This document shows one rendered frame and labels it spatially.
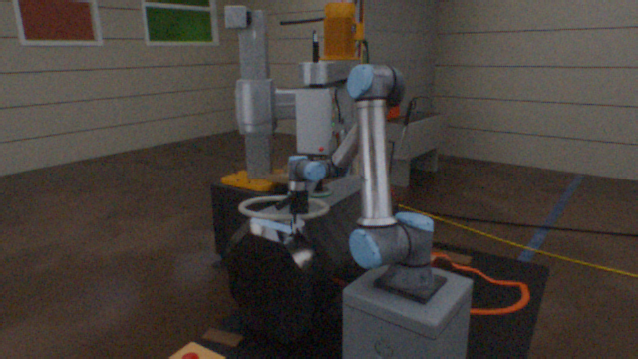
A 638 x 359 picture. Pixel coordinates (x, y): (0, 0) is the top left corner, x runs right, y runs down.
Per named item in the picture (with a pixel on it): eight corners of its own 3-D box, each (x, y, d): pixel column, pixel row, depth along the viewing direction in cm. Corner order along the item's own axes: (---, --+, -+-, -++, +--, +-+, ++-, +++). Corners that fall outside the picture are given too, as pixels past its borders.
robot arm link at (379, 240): (410, 265, 162) (400, 61, 155) (373, 275, 153) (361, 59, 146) (383, 257, 175) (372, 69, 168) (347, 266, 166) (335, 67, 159)
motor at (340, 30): (326, 59, 352) (326, 6, 340) (364, 59, 344) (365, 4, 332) (317, 60, 326) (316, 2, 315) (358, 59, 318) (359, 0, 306)
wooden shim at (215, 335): (201, 338, 278) (201, 336, 277) (210, 329, 286) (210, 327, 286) (235, 347, 269) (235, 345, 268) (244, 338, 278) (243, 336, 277)
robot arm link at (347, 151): (410, 59, 167) (336, 163, 216) (385, 58, 160) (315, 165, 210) (424, 82, 162) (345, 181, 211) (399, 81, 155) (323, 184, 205)
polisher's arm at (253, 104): (233, 124, 330) (230, 91, 323) (239, 117, 363) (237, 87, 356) (330, 123, 332) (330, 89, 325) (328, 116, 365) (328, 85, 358)
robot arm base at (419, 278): (437, 275, 182) (440, 253, 179) (427, 295, 165) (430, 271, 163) (393, 265, 190) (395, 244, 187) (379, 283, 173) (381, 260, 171)
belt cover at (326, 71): (329, 80, 359) (329, 59, 354) (359, 80, 353) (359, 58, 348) (291, 90, 271) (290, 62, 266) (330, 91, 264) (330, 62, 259)
